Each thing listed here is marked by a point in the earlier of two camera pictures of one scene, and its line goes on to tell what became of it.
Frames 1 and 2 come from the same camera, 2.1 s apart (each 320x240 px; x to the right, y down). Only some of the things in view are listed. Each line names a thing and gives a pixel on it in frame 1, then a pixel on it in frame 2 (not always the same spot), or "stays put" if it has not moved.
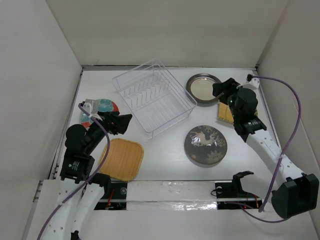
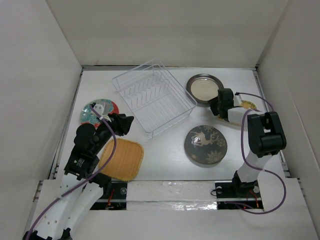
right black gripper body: x=232 y=90 -> x=215 y=105
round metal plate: x=200 y=87 stays put
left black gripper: x=115 y=122 stays put
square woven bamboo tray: x=124 y=159 stays put
